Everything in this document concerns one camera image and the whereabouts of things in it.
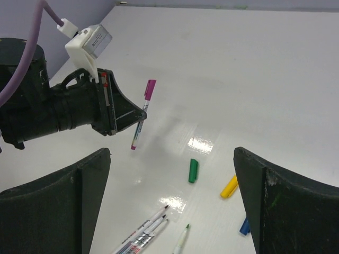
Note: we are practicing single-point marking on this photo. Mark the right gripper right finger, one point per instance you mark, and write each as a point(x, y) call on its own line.
point(287, 212)

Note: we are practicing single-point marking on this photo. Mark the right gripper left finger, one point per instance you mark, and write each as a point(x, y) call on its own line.
point(56, 213)

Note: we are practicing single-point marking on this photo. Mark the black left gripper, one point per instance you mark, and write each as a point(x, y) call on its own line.
point(78, 100)

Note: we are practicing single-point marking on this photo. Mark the magenta marker pen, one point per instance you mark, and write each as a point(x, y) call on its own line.
point(139, 128)

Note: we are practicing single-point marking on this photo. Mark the red marker pen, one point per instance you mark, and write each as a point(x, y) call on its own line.
point(139, 230)

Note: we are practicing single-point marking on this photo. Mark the magenta pen cap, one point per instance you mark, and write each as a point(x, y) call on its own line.
point(149, 89)

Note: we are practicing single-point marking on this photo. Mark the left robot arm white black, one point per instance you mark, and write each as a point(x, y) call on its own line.
point(37, 109)

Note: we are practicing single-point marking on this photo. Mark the blue pen cap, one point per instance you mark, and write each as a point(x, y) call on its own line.
point(245, 228)

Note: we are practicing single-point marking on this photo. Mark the yellow pen cap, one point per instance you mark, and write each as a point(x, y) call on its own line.
point(230, 188)

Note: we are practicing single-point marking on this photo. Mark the green pen cap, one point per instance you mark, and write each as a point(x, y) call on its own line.
point(193, 170)

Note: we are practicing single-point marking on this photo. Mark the blue marker pen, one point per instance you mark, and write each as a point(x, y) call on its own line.
point(144, 234)

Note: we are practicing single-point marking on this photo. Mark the green marker pen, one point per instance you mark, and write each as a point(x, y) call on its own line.
point(181, 242)

